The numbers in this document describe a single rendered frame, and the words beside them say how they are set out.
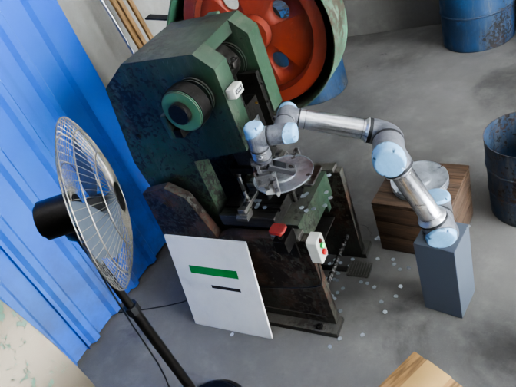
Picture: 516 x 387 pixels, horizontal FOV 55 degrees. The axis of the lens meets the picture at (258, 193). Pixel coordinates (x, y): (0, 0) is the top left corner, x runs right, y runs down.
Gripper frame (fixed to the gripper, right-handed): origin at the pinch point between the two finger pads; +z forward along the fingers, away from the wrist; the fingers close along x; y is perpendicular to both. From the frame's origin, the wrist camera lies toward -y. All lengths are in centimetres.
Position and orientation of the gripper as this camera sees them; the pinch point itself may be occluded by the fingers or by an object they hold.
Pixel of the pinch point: (279, 193)
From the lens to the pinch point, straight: 204.2
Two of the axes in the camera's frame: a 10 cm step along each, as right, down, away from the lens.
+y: -9.6, 2.4, 1.2
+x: 0.7, 6.5, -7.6
